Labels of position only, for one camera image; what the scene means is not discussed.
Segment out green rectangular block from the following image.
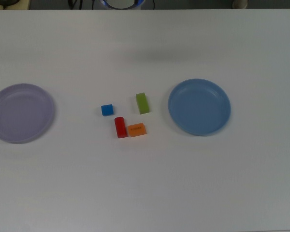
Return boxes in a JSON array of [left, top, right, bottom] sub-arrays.
[[135, 92, 150, 115]]

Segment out orange rectangular block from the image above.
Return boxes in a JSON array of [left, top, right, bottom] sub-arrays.
[[127, 122, 147, 138]]

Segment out red cylinder block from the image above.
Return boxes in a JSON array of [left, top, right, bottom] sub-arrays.
[[114, 116, 129, 139]]

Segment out blue cube block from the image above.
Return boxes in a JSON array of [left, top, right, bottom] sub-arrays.
[[101, 104, 115, 117]]

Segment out blue plastic plate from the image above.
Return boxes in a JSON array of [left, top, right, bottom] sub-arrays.
[[168, 78, 232, 136]]

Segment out lilac plastic plate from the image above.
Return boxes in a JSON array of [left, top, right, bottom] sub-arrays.
[[0, 83, 56, 145]]

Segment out beige wooden desk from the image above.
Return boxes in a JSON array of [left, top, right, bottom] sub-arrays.
[[0, 0, 31, 10]]

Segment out black rounded device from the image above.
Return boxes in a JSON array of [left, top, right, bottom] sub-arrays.
[[0, 0, 20, 7]]

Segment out robot base with blue ring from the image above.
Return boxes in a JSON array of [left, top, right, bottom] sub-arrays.
[[100, 0, 145, 10]]

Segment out black background cable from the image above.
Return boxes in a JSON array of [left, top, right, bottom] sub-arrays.
[[67, 0, 84, 8]]

